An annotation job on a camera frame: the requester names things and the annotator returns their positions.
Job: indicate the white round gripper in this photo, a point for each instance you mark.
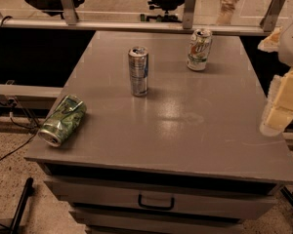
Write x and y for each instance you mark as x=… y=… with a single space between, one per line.
x=292 y=44

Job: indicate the silver redbull can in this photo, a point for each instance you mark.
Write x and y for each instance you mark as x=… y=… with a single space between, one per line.
x=138 y=70

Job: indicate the white 7up can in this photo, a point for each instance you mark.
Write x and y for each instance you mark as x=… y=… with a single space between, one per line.
x=199 y=49

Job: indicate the crushed green soda can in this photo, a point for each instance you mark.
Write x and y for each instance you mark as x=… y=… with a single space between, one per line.
x=63 y=121

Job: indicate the person's leg beige trousers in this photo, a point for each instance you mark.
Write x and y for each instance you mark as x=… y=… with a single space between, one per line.
x=230 y=2

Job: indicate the grey drawer cabinet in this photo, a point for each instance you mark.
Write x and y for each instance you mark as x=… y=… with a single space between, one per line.
x=194 y=136

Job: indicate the black stand leg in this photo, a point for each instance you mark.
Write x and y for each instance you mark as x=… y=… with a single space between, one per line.
x=13 y=225

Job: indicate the black drawer handle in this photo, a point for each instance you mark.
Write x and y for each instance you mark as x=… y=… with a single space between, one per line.
x=156 y=203

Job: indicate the metal railing frame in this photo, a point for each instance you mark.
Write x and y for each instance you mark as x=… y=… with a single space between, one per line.
x=131 y=15

